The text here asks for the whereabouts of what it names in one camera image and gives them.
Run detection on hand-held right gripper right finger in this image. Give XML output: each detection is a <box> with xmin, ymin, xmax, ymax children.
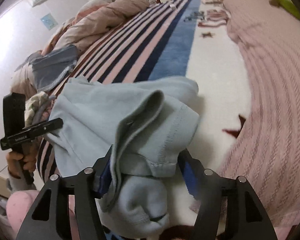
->
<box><xmin>178</xmin><ymin>149</ymin><xmax>278</xmax><ymax>240</ymax></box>

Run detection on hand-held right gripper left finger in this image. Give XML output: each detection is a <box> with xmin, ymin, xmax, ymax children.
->
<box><xmin>16</xmin><ymin>144</ymin><xmax>115</xmax><ymax>240</ymax></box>

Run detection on light blue pants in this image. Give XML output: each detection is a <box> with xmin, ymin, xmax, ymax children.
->
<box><xmin>44</xmin><ymin>76</ymin><xmax>200</xmax><ymax>235</ymax></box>

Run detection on person's left forearm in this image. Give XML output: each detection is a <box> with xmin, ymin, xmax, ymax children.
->
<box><xmin>7</xmin><ymin>169</ymin><xmax>38</xmax><ymax>194</ymax></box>

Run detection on person's left hand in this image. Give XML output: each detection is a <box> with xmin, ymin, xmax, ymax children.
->
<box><xmin>6</xmin><ymin>150</ymin><xmax>38</xmax><ymax>179</ymax></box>

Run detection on white patterned bed sheet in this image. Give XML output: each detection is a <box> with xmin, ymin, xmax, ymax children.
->
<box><xmin>24</xmin><ymin>91</ymin><xmax>51</xmax><ymax>127</ymax></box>

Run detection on person's pink clothing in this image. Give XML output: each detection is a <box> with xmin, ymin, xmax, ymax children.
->
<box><xmin>4</xmin><ymin>190</ymin><xmax>43</xmax><ymax>233</ymax></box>

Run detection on blue grey cloth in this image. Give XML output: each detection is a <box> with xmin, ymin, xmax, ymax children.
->
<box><xmin>15</xmin><ymin>45</ymin><xmax>78</xmax><ymax>92</ymax></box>

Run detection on pink striped duvet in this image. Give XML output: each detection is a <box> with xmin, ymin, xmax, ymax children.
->
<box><xmin>11</xmin><ymin>0</ymin><xmax>150</xmax><ymax>93</ymax></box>

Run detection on striped fleece blanket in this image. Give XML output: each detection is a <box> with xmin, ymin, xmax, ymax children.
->
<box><xmin>36</xmin><ymin>0</ymin><xmax>252</xmax><ymax>240</ymax></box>

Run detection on small blue wall poster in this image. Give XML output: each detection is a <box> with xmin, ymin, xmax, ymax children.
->
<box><xmin>40</xmin><ymin>12</ymin><xmax>59</xmax><ymax>32</ymax></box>

